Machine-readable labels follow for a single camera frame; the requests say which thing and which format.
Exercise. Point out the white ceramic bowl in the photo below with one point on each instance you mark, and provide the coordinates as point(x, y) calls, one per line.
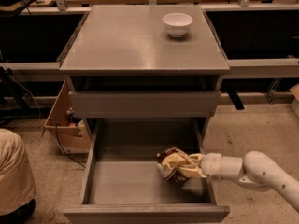
point(177, 24)

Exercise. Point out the closed grey top drawer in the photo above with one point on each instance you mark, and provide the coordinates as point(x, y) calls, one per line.
point(144, 104)

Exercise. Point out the wooden box on floor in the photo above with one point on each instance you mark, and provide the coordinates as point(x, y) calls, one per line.
point(71, 136)

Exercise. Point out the person in beige trousers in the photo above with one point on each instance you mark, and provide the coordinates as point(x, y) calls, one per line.
point(17, 185)

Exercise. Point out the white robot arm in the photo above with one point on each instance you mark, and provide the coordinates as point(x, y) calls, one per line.
point(255, 171)

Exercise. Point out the open grey middle drawer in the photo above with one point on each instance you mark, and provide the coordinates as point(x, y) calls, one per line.
point(122, 184)

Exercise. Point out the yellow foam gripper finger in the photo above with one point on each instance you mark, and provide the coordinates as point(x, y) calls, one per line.
point(181, 159)
point(192, 172)

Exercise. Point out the metal rail frame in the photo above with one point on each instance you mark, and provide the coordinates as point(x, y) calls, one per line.
point(239, 69)

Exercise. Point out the grey drawer cabinet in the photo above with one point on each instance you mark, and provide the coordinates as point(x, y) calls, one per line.
point(126, 48)

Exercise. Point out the brown yellow chip bag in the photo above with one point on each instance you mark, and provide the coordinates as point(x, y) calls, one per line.
point(167, 174)

